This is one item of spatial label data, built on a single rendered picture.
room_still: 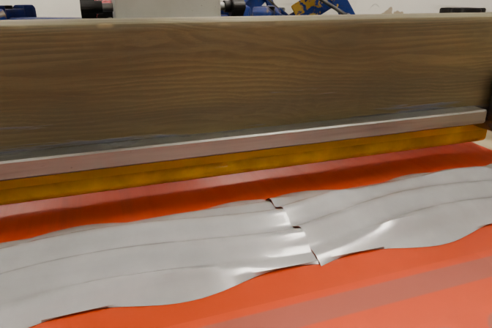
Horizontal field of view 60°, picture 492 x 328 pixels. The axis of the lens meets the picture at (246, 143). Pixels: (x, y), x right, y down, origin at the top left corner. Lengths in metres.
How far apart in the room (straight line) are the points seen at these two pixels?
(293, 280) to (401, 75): 0.17
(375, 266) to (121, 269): 0.11
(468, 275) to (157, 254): 0.14
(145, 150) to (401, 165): 0.19
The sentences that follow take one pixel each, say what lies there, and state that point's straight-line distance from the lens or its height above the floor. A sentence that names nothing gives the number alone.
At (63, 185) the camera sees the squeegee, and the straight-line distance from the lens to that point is 0.27.
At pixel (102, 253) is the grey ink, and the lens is 0.21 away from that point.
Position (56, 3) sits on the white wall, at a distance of 4.39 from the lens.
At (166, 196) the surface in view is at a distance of 0.27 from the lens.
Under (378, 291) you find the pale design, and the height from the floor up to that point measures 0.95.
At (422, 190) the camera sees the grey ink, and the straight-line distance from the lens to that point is 0.27.
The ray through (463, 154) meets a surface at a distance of 0.37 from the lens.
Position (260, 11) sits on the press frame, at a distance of 0.93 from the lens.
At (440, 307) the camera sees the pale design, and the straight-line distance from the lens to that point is 0.20.
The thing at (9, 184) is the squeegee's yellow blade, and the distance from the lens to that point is 0.27.
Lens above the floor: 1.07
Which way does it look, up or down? 19 degrees down
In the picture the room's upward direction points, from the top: straight up
